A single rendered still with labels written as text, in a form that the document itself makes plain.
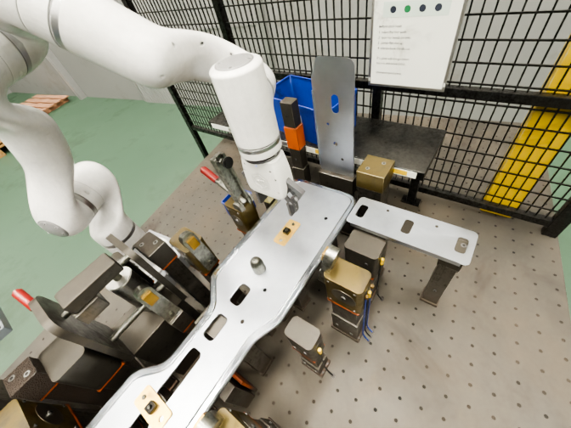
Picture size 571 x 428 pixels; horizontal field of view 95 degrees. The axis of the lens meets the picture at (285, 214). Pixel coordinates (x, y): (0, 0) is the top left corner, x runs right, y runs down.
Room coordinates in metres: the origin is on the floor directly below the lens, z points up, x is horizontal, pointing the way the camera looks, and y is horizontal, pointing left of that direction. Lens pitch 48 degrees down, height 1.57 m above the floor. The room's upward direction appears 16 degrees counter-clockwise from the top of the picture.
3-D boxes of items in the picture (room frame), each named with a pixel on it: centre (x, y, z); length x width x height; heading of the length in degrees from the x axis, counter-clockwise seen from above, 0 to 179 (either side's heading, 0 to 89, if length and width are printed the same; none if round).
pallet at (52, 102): (5.72, 3.92, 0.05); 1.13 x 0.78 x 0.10; 52
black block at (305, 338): (0.17, 0.03, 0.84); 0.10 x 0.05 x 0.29; 43
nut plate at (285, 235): (0.44, 0.01, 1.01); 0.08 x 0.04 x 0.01; 132
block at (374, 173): (0.53, -0.28, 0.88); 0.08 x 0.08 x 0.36; 43
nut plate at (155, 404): (0.12, 0.35, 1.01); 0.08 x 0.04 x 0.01; 42
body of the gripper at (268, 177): (0.44, 0.01, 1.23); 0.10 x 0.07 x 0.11; 43
